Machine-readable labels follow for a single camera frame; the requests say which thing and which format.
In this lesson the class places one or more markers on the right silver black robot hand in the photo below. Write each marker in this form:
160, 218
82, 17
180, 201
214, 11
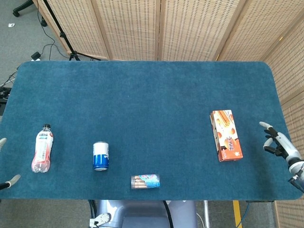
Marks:
283, 145

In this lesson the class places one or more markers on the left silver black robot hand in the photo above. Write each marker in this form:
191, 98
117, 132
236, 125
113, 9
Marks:
13, 180

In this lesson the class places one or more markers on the orange snack box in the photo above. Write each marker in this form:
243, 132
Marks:
226, 136

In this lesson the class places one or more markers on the clear pink drink bottle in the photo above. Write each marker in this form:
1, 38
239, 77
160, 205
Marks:
42, 152

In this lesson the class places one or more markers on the yellow floor tape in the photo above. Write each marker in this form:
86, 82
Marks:
236, 213

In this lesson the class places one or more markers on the black floor device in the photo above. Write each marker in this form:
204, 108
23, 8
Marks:
4, 93

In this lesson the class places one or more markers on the blue white drink can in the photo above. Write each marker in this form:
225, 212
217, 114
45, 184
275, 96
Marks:
101, 156

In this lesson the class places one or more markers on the metal table leg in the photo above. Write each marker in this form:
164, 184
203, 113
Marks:
207, 213

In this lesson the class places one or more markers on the black power adapter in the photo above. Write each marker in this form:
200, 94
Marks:
35, 55

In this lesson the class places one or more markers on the clear biscuit stick tube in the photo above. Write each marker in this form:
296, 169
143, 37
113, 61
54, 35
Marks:
145, 181

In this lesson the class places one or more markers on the grey robot torso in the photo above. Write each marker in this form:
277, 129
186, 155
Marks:
142, 213

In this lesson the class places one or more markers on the blue carpet table mat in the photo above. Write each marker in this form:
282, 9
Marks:
152, 95

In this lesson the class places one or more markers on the black tripod stand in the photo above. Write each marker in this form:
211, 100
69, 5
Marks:
62, 35

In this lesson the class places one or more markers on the white paper scrap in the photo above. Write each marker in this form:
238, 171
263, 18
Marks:
11, 25

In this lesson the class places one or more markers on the black office chair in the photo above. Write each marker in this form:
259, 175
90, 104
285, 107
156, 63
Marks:
22, 6

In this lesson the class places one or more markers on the wicker folding screen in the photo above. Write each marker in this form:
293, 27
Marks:
130, 28

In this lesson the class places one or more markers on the white torso bracket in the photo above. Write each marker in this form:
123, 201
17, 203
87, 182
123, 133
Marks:
101, 219

